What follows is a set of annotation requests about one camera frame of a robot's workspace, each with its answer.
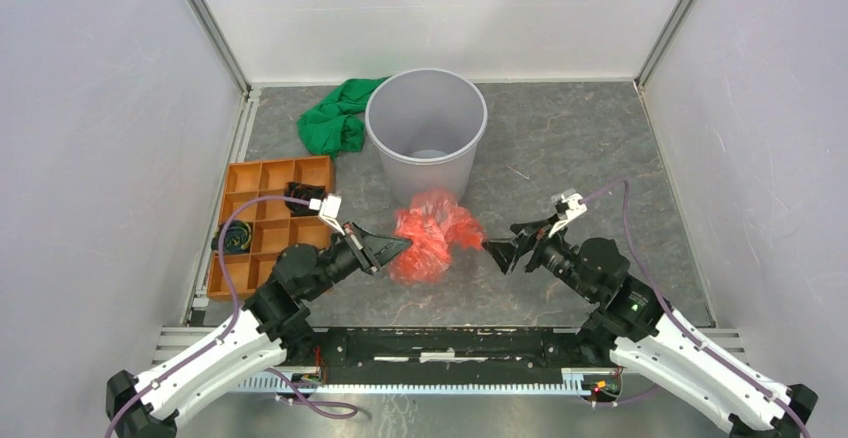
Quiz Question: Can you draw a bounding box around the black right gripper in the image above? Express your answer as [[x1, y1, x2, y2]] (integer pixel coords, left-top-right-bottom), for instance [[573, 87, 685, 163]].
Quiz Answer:
[[479, 212, 597, 302]]

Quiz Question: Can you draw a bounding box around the aluminium corner post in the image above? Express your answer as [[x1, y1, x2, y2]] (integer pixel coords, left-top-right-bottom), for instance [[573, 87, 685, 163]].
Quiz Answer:
[[634, 0, 696, 94], [187, 0, 252, 96]]

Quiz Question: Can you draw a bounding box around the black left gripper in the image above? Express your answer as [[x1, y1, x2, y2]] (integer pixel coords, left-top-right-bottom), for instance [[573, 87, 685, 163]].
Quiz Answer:
[[304, 219, 413, 301]]

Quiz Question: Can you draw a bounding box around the orange compartment tray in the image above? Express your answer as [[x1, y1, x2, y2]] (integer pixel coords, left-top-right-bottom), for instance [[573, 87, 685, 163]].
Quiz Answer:
[[218, 155, 335, 300]]

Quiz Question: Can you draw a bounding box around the aluminium frame rail front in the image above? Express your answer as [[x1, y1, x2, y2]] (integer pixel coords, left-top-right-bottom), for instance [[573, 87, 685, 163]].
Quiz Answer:
[[135, 326, 747, 423]]

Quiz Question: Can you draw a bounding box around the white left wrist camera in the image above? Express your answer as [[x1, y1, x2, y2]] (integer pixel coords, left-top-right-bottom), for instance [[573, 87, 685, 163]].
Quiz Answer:
[[309, 193, 345, 235]]

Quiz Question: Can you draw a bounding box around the black blue-yellow bag roll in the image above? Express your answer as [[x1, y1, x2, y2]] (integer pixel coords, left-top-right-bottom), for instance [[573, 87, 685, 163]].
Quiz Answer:
[[210, 220, 253, 255]]

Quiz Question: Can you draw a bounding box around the aluminium corner post left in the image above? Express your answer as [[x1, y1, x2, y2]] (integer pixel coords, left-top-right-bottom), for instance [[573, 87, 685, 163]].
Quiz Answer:
[[187, 0, 252, 96]]

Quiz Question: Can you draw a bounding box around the aluminium corner post right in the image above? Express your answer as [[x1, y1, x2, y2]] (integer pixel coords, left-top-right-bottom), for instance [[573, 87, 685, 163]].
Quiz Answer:
[[634, 0, 696, 94]]

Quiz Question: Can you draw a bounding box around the red plastic trash bag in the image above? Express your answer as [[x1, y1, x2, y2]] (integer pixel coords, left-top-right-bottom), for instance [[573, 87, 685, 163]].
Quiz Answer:
[[389, 188, 485, 285]]

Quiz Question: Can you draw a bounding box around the green crumpled cloth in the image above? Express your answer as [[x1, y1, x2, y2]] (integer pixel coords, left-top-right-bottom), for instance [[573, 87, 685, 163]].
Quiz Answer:
[[297, 77, 387, 159]]

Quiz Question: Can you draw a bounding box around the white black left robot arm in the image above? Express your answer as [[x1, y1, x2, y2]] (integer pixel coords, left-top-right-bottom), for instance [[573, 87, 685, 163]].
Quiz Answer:
[[105, 222, 412, 437]]

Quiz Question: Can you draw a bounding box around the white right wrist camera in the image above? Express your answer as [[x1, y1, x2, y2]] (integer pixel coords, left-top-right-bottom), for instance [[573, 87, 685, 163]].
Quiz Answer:
[[548, 189, 588, 237]]

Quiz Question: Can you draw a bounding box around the black trash bag roll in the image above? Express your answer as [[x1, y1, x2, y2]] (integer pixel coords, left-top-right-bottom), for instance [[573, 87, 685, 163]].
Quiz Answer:
[[284, 182, 327, 217]]

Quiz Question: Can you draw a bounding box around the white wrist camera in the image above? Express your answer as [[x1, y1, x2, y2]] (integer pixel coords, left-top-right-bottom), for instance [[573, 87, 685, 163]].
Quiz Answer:
[[309, 193, 345, 235], [548, 189, 588, 237]]

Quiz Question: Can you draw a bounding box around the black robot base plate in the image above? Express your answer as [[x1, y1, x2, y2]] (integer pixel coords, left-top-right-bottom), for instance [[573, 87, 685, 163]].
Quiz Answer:
[[281, 327, 615, 387]]

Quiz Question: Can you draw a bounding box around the grey plastic trash bin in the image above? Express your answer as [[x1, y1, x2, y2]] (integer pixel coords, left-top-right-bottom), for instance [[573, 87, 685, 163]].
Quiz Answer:
[[364, 68, 488, 206]]

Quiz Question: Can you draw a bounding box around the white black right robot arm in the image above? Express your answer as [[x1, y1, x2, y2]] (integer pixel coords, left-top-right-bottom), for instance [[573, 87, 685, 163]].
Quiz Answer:
[[483, 219, 818, 437]]

